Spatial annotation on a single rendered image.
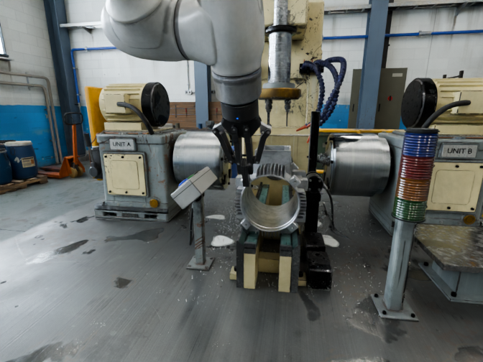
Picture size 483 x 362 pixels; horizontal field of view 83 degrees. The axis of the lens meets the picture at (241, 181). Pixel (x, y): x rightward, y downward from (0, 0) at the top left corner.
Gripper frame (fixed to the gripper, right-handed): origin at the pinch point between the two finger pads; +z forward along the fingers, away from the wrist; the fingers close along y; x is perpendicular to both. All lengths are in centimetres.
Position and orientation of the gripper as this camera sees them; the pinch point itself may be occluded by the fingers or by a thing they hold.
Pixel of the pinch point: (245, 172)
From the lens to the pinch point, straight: 67.8
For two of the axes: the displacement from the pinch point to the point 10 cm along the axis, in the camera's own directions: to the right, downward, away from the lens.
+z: 0.8, 7.1, 7.0
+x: -1.3, 7.0, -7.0
